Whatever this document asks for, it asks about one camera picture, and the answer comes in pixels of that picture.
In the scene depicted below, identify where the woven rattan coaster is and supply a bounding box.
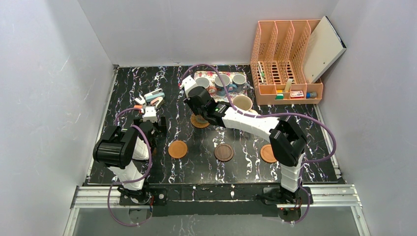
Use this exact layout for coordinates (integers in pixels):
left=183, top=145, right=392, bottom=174
left=190, top=114, right=210, bottom=128

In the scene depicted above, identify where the terracotta round coaster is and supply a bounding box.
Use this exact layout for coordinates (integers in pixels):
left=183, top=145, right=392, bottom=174
left=168, top=140, right=188, bottom=159

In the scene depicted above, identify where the beige mug with number three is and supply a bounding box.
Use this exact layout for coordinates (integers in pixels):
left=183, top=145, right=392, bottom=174
left=232, top=95, right=258, bottom=115

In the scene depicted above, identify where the dark walnut round coaster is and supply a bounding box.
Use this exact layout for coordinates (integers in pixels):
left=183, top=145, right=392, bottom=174
left=214, top=144, right=234, bottom=162

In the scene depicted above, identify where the light wooden round coaster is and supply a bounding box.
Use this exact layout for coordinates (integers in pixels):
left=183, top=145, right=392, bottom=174
left=260, top=144, right=277, bottom=163

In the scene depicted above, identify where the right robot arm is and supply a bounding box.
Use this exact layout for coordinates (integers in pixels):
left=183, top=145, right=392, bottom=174
left=184, top=86, right=307, bottom=203

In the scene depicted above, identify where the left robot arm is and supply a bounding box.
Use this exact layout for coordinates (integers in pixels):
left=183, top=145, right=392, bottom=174
left=92, top=117, right=167, bottom=204

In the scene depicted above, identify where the pink floral mug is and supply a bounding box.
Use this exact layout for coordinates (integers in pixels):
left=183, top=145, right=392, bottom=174
left=195, top=77, right=217, bottom=96

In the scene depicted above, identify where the white pink stapler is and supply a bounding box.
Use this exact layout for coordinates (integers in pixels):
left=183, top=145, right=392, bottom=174
left=150, top=96, right=164, bottom=110

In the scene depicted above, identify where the white staple remover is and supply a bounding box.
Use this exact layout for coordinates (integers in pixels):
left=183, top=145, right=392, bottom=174
left=134, top=95, right=147, bottom=105

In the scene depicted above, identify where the small light blue mug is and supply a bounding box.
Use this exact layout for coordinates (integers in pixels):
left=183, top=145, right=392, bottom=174
left=232, top=74, right=250, bottom=92

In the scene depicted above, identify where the green white marker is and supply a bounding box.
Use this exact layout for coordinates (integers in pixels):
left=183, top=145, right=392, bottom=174
left=257, top=61, right=266, bottom=84

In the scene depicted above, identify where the green eraser block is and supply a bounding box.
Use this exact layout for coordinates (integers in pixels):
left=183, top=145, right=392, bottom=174
left=275, top=93, right=284, bottom=100

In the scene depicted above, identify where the peach desk file organizer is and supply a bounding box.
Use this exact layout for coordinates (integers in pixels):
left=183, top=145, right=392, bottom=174
left=250, top=20, right=324, bottom=105

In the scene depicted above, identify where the red card box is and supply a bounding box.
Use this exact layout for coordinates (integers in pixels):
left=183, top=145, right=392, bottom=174
left=290, top=90, right=304, bottom=99

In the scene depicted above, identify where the blue cap bottle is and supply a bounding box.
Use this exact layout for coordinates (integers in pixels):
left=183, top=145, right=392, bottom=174
left=306, top=91, right=317, bottom=99

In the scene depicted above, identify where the white board binder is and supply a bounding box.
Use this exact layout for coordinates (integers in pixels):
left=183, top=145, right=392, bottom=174
left=302, top=16, right=347, bottom=84

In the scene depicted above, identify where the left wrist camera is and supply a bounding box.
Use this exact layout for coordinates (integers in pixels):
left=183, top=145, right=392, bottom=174
left=143, top=106, right=157, bottom=123

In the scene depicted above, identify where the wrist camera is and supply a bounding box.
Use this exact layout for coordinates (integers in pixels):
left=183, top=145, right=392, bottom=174
left=179, top=76, right=198, bottom=98
left=143, top=106, right=157, bottom=123

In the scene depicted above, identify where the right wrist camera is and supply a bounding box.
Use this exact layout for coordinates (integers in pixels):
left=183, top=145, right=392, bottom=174
left=179, top=76, right=198, bottom=98

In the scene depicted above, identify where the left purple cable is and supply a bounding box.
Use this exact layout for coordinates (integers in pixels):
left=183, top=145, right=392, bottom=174
left=107, top=107, right=153, bottom=228

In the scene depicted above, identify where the aluminium front rail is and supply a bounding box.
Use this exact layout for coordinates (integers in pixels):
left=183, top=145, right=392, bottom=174
left=63, top=183, right=370, bottom=236

